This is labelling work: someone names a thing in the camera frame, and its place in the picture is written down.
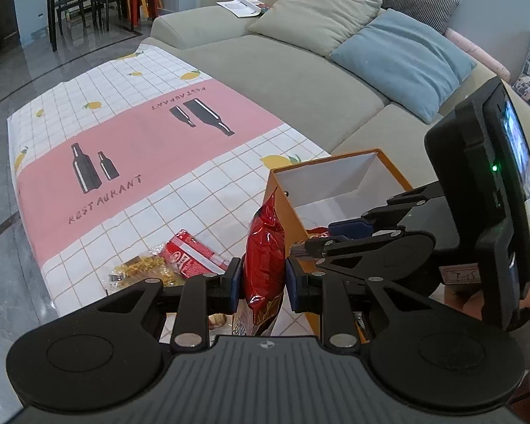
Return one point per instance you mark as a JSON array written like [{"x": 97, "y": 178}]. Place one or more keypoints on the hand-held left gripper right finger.
[{"x": 295, "y": 287}]

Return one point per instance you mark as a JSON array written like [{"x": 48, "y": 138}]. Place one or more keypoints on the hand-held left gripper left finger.
[{"x": 234, "y": 282}]

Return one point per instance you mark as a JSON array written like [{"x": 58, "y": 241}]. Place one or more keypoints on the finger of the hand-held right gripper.
[
  {"x": 320, "y": 247},
  {"x": 349, "y": 228}
]

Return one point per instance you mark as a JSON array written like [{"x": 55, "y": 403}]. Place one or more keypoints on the red yellow striped snack bag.
[{"x": 319, "y": 232}]

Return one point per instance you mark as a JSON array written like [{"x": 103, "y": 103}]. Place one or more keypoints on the orange cardboard box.
[{"x": 335, "y": 176}]

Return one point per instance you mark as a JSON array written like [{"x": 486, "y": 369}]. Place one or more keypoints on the red white snack packet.
[{"x": 190, "y": 249}]

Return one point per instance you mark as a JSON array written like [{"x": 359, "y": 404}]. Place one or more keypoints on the yellow waffle snack clear bag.
[{"x": 145, "y": 269}]

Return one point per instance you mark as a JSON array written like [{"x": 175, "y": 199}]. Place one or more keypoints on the person's right hand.
[{"x": 470, "y": 307}]

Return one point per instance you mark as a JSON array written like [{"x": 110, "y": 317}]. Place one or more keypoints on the pink bolster pillow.
[{"x": 477, "y": 51}]

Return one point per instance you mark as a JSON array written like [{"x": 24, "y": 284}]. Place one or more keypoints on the blue cushion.
[{"x": 402, "y": 57}]

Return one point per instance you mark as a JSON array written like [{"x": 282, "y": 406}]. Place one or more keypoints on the grey green sofa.
[{"x": 256, "y": 66}]

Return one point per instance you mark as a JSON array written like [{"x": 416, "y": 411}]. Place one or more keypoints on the pink checked printed tablecloth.
[{"x": 137, "y": 110}]

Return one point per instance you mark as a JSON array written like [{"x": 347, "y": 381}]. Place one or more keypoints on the beige cushion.
[{"x": 313, "y": 13}]

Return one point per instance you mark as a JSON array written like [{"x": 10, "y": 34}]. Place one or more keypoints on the white paper leaflet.
[{"x": 240, "y": 5}]

